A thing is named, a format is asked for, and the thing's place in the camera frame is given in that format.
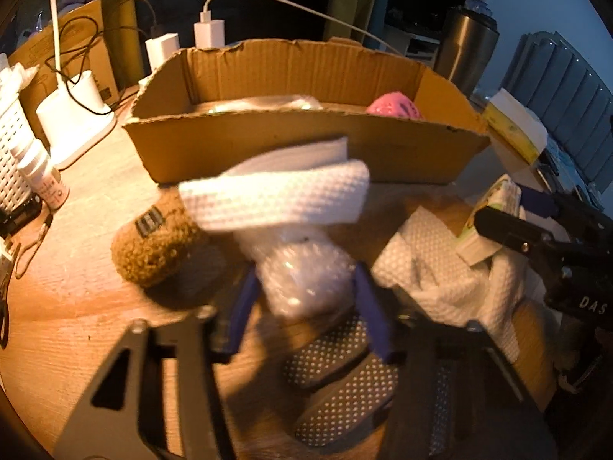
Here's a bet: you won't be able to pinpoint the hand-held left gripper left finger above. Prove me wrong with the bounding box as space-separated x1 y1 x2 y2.
57 267 262 460

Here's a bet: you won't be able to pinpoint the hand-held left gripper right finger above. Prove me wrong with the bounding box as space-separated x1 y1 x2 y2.
353 263 557 460

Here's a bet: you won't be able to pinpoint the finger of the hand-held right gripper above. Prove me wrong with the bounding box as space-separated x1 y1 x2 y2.
520 186 605 232
474 206 576 275

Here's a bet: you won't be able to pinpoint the white bubble wrap bundle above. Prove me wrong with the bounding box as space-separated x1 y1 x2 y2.
237 227 367 318

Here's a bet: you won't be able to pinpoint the white waffle cloth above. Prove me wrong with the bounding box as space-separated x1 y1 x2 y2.
372 206 528 365

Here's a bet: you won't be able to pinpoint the white waffle towel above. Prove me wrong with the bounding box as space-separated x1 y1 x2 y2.
179 136 370 232

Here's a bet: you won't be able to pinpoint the cardboard box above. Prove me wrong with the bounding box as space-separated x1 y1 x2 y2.
121 37 492 186

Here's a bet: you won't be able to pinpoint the small green white carton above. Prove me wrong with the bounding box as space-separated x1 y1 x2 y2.
455 174 524 267

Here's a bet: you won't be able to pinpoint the grey dotted slipper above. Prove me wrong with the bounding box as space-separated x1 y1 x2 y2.
293 353 399 447
282 315 380 390

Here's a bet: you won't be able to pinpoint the yellow tissue box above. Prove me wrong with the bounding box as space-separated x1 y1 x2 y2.
481 88 549 164

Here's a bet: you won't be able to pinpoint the steel tumbler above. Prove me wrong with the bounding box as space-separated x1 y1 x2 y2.
433 6 500 97

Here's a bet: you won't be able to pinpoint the pink perforated ball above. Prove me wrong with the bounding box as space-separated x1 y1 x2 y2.
366 91 423 120

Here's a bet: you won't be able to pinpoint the clear plastic bag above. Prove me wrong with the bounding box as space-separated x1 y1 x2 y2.
193 94 326 116

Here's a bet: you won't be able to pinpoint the white spray bottle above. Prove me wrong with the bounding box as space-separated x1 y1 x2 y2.
10 138 70 212

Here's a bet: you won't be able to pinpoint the white desk lamp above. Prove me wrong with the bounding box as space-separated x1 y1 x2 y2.
35 0 118 171

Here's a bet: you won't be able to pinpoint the white lattice basket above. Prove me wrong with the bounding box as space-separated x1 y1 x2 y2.
0 63 43 208

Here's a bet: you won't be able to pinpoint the large brown cardboard carton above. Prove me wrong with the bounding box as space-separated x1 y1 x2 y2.
8 0 120 106

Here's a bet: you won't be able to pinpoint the white charger with black cable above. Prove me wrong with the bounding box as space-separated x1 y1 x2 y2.
144 33 181 74

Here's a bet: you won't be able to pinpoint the white charging cable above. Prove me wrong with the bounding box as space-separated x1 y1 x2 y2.
202 0 402 54

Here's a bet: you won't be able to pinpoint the black cable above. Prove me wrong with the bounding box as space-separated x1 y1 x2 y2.
44 0 159 115

